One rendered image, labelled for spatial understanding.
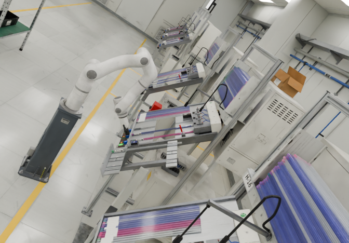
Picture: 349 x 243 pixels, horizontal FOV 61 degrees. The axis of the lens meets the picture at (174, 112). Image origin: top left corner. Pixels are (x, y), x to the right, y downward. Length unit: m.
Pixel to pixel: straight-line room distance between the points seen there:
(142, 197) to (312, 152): 1.55
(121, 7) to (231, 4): 3.79
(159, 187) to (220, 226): 1.11
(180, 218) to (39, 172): 1.56
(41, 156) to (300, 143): 1.99
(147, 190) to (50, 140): 0.88
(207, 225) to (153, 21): 9.79
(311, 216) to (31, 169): 2.22
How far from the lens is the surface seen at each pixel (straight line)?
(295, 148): 1.42
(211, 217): 1.53
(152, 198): 2.58
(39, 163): 2.71
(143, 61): 2.17
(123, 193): 2.19
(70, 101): 2.39
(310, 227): 1.10
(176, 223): 1.53
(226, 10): 10.97
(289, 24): 5.52
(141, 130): 2.59
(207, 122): 2.33
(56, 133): 2.51
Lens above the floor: 1.87
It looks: 19 degrees down
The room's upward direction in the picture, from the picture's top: 36 degrees clockwise
